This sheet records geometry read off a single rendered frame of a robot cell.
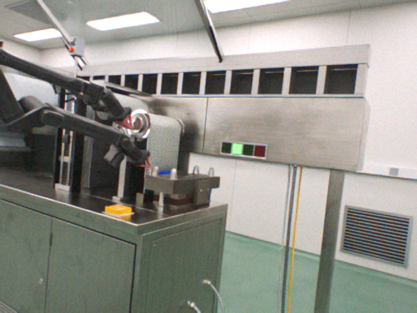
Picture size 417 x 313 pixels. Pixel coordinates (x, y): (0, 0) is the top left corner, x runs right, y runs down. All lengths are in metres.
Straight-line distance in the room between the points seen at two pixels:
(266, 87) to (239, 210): 2.76
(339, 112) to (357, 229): 2.50
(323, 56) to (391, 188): 2.44
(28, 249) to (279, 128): 1.28
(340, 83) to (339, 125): 0.21
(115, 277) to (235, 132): 0.85
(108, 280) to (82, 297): 0.18
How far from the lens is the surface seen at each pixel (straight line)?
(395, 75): 3.83
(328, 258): 1.65
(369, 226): 3.78
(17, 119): 0.97
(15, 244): 1.81
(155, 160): 1.50
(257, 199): 4.06
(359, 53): 1.48
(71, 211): 1.37
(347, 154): 1.41
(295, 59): 1.53
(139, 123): 1.46
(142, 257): 1.17
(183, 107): 1.75
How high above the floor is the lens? 1.19
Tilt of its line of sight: 3 degrees down
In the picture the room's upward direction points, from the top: 6 degrees clockwise
